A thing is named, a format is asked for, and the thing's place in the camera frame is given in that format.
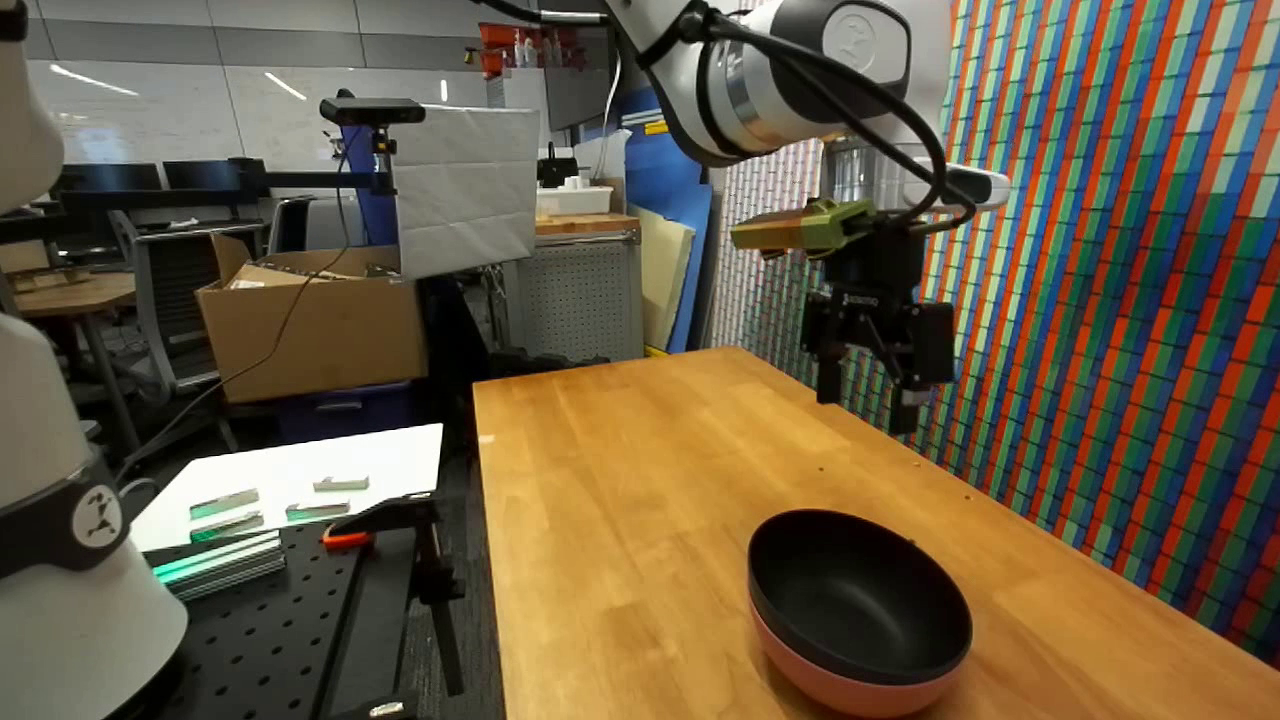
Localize black camera on blue stand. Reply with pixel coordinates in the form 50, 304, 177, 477
315, 89, 433, 252

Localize grey office chair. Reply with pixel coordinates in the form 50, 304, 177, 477
107, 206, 258, 403

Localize black perforated breadboard table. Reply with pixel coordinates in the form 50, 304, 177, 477
124, 516, 512, 720

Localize pink bowl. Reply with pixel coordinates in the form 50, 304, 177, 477
747, 596, 975, 720

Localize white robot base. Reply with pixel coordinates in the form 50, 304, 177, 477
0, 0, 194, 720

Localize black computer monitor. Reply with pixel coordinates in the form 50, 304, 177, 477
38, 162, 168, 206
159, 155, 274, 201

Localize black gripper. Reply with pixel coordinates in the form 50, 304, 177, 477
802, 214, 960, 439

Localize black tripod clamp stand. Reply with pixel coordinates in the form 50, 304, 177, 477
315, 493, 473, 700

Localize white square board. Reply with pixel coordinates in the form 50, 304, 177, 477
392, 106, 546, 285

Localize white paper sheet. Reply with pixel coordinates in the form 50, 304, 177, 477
130, 422, 448, 561

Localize cardboard box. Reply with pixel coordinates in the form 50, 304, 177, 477
194, 246, 433, 408

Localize blue panel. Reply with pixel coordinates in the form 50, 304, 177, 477
621, 91, 719, 355

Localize green yellow wrist camera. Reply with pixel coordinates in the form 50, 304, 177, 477
728, 197, 890, 266

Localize black bowl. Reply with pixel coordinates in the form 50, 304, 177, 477
744, 506, 975, 690

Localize green metal bar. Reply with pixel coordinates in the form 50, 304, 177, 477
149, 528, 288, 605

